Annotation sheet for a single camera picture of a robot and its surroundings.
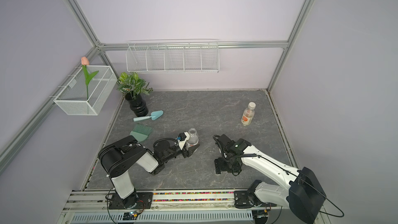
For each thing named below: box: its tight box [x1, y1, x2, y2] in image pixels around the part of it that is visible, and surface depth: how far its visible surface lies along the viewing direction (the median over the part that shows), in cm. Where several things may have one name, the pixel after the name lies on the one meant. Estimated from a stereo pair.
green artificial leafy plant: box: [116, 71, 154, 100], surface depth 92 cm
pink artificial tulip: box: [80, 56, 99, 101], surface depth 81 cm
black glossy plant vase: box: [124, 92, 149, 118], surface depth 101 cm
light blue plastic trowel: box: [133, 109, 164, 122], surface depth 107 cm
